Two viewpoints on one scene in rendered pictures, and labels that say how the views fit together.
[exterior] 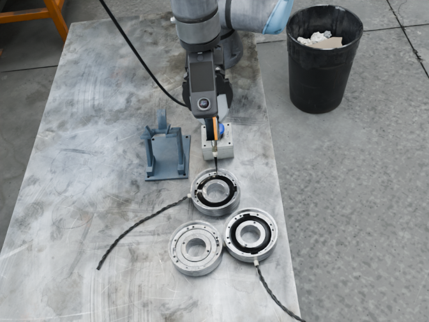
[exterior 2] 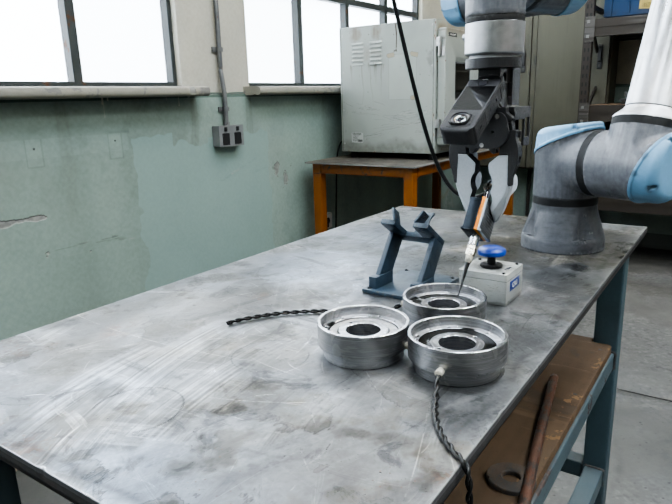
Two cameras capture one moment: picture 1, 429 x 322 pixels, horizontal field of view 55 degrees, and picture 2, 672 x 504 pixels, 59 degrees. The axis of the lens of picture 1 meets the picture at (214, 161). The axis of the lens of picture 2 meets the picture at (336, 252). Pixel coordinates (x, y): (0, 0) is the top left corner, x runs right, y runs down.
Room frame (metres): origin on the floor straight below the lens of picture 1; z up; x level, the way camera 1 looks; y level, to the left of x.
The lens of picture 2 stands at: (-0.21, -0.22, 1.09)
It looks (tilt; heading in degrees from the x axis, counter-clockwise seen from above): 14 degrees down; 29
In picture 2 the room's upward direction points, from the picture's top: 2 degrees counter-clockwise
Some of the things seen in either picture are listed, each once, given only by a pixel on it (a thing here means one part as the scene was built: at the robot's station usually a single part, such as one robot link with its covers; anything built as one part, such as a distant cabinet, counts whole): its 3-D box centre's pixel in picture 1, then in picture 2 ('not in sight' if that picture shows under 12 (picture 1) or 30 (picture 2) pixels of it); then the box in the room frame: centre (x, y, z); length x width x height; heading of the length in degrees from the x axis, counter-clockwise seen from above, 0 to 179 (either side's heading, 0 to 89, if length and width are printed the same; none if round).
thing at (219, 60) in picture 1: (203, 58); (493, 106); (0.61, -0.01, 1.07); 0.09 x 0.08 x 0.12; 172
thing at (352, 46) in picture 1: (319, 63); not in sight; (1.52, -0.59, 0.21); 0.34 x 0.34 x 0.43
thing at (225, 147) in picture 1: (218, 138); (492, 278); (0.63, -0.02, 0.82); 0.08 x 0.07 x 0.05; 174
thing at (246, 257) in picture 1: (250, 236); (456, 350); (0.37, -0.04, 0.82); 0.10 x 0.10 x 0.04
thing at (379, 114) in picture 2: not in sight; (419, 92); (2.88, 0.96, 1.10); 0.62 x 0.61 x 0.65; 174
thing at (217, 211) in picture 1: (216, 192); (443, 310); (0.48, 0.01, 0.82); 0.10 x 0.10 x 0.04
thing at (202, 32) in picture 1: (195, 22); (491, 42); (0.60, -0.01, 1.15); 0.08 x 0.08 x 0.05
